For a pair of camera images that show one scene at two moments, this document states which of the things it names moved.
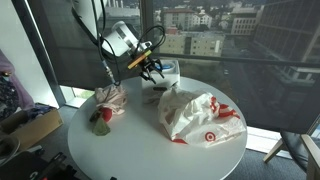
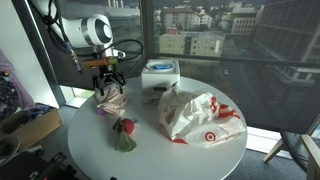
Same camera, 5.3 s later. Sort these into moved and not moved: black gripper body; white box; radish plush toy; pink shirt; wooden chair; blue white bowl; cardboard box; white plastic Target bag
Moved: black gripper body; radish plush toy
Not moved: blue white bowl; white plastic Target bag; pink shirt; wooden chair; cardboard box; white box
